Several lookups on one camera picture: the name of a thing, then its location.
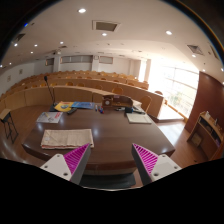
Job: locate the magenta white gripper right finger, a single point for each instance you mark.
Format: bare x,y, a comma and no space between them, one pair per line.
151,166

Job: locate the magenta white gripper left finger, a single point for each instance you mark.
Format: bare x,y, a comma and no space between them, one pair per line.
71,165

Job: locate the beige folded towel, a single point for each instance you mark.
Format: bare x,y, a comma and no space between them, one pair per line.
66,139

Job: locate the dark brown wooden desk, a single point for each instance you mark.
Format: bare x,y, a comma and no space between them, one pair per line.
113,137

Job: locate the white notebook pad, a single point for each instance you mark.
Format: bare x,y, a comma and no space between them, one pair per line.
138,118

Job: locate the black remote control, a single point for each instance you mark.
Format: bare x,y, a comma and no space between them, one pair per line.
71,111

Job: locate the black gooseneck microphone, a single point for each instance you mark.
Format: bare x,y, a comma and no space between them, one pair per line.
52,107

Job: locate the yellow round plate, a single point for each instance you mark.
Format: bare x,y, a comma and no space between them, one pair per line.
63,106

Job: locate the blue booklet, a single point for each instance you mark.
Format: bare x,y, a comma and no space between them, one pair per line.
83,105

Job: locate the wooden shelf cabinet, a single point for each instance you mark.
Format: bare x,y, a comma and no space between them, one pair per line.
208,136

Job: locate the wooden chair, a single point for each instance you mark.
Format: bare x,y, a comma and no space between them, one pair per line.
145,102

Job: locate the small black side stand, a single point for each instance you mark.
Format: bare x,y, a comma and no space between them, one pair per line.
9,126

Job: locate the wooden desk organizer box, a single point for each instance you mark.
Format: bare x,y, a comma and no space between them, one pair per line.
116,101

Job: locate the long curved wooden bench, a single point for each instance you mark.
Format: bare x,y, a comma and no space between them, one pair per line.
82,90

